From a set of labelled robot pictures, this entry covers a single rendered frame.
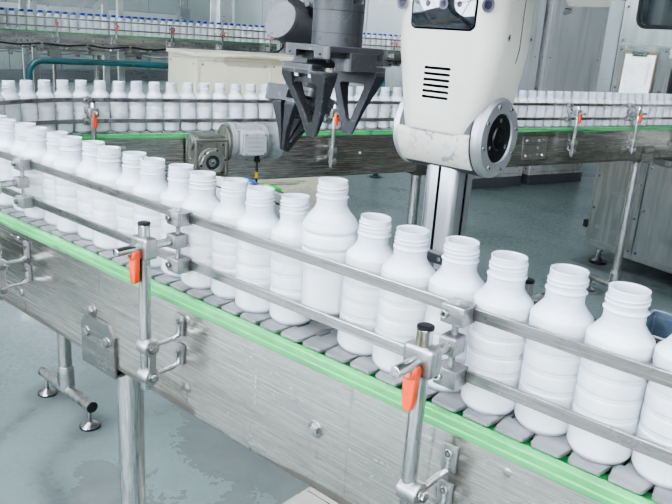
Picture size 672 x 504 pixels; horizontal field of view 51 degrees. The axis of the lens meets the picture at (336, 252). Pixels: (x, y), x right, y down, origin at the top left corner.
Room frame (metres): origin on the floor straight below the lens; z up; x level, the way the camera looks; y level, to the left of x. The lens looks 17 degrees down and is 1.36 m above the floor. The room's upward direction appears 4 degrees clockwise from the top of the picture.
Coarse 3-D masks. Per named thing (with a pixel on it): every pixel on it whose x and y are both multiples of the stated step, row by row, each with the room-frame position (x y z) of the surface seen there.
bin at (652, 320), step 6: (654, 312) 1.14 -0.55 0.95; (660, 312) 1.14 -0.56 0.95; (666, 312) 1.13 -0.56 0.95; (648, 318) 1.11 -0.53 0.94; (654, 318) 1.14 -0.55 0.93; (660, 318) 1.13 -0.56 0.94; (666, 318) 1.13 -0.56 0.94; (648, 324) 1.12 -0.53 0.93; (654, 324) 1.14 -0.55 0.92; (660, 324) 1.13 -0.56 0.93; (666, 324) 1.13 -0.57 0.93; (654, 330) 1.14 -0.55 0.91; (660, 330) 1.13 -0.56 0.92; (666, 330) 1.13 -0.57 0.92; (660, 336) 1.13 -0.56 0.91; (666, 336) 1.12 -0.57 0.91
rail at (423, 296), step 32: (96, 224) 1.10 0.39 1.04; (224, 224) 0.91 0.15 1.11; (160, 256) 0.99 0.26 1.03; (288, 256) 0.83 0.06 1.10; (320, 256) 0.80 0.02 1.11; (256, 288) 0.86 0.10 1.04; (384, 288) 0.73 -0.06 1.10; (416, 288) 0.71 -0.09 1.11; (320, 320) 0.79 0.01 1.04; (480, 320) 0.65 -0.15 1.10; (512, 320) 0.63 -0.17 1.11; (576, 352) 0.59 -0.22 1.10; (608, 352) 0.57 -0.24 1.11; (480, 384) 0.65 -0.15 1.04; (576, 416) 0.58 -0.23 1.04; (640, 448) 0.55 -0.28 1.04
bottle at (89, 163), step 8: (88, 144) 1.16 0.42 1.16; (96, 144) 1.17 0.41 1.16; (104, 144) 1.18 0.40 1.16; (88, 152) 1.16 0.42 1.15; (96, 152) 1.16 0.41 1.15; (88, 160) 1.16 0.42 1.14; (96, 160) 1.16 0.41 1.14; (80, 168) 1.16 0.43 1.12; (88, 168) 1.16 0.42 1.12; (80, 176) 1.15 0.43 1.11; (88, 176) 1.15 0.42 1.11; (80, 192) 1.16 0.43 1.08; (88, 192) 1.15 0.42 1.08; (80, 200) 1.16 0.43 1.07; (88, 200) 1.15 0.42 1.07; (80, 208) 1.16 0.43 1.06; (88, 208) 1.15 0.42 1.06; (80, 216) 1.16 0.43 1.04; (88, 216) 1.15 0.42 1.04; (80, 232) 1.16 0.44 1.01; (88, 232) 1.15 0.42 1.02; (88, 240) 1.16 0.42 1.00
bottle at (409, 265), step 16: (400, 240) 0.74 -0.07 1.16; (416, 240) 0.74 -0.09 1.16; (400, 256) 0.74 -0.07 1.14; (416, 256) 0.73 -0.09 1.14; (384, 272) 0.74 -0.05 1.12; (400, 272) 0.73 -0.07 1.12; (416, 272) 0.73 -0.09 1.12; (432, 272) 0.74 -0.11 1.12; (384, 304) 0.74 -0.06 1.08; (400, 304) 0.73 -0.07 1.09; (416, 304) 0.72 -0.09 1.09; (384, 320) 0.73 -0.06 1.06; (400, 320) 0.72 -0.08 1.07; (416, 320) 0.73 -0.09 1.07; (384, 336) 0.73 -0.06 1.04; (400, 336) 0.72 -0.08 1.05; (384, 352) 0.73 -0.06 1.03; (384, 368) 0.73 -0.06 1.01
